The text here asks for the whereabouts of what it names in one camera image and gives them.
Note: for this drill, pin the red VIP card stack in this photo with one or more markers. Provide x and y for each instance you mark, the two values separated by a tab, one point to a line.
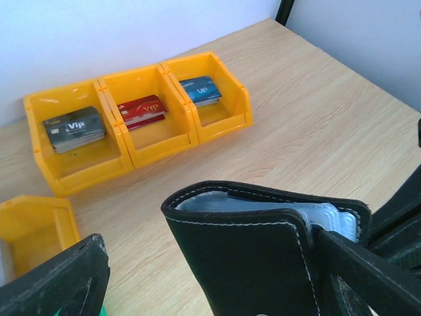
141	112

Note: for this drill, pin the black leather card holder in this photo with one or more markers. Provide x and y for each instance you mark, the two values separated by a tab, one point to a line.
252	248

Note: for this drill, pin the yellow bin near green bin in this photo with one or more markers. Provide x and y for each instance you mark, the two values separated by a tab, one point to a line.
35	229

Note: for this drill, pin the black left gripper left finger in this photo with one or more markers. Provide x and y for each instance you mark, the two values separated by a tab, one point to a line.
74	282

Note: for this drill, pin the yellow bin with red cards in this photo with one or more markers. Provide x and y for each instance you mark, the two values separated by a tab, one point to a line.
150	143

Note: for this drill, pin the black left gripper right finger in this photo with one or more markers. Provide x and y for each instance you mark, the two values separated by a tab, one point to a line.
385	287

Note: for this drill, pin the black frame post right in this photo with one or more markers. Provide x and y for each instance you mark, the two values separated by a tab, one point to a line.
284	11

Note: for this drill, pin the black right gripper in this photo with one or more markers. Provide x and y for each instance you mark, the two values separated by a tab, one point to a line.
395	227

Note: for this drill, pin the yellow bin with blue cards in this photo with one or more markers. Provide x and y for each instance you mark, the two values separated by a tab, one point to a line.
218	102

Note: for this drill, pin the blue VIP card stack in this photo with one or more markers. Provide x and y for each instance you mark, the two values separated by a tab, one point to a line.
201	90

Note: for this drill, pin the grey VIP card stack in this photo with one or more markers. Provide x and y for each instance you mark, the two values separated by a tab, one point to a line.
75	129

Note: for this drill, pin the green plastic bin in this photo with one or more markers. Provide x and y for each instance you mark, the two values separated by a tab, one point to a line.
102	311

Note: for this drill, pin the yellow bin with grey cards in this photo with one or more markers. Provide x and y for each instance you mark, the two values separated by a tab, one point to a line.
77	169

